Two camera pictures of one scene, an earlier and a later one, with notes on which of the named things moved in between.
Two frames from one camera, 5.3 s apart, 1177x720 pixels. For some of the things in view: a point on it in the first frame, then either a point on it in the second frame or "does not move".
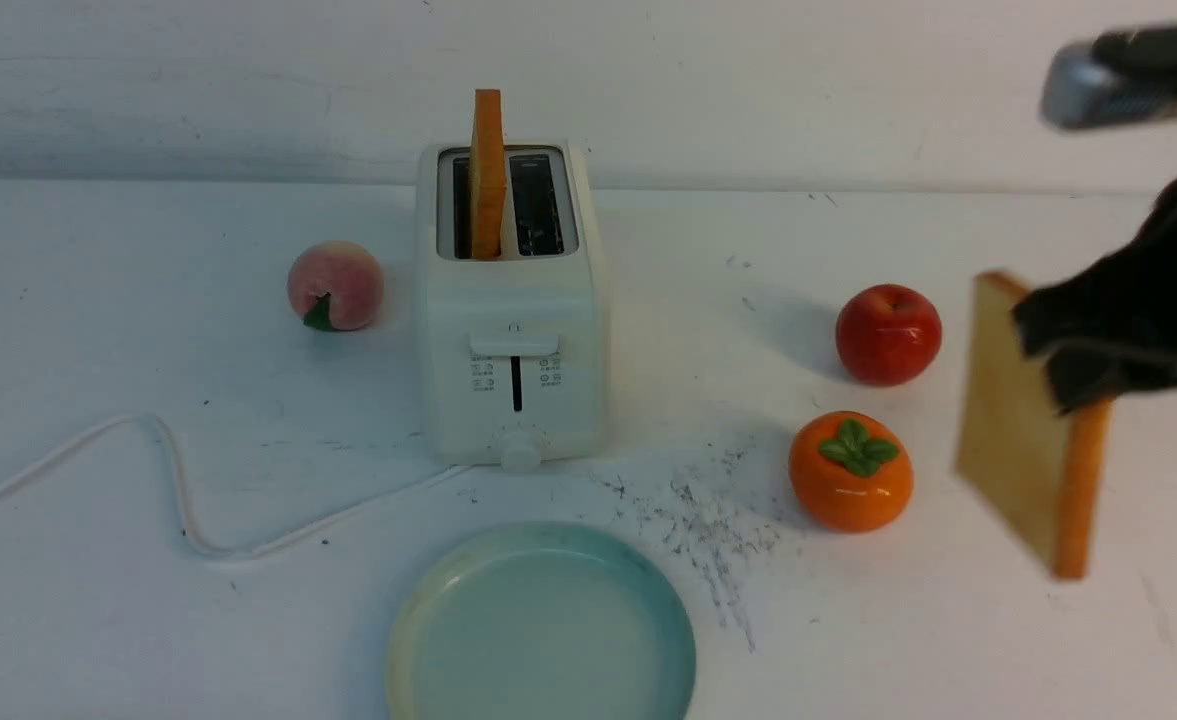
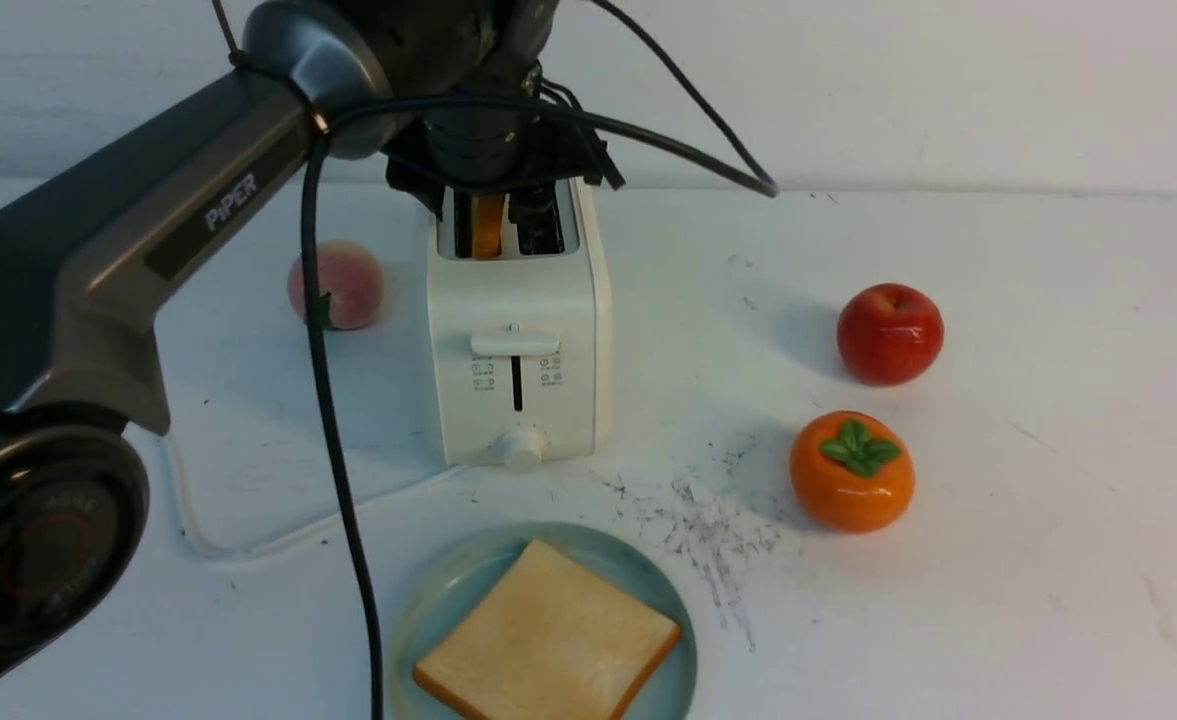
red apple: (888, 335) does not move
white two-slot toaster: (517, 348) does not move
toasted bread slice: (1040, 469) -> (553, 638)
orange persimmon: (849, 472) does not move
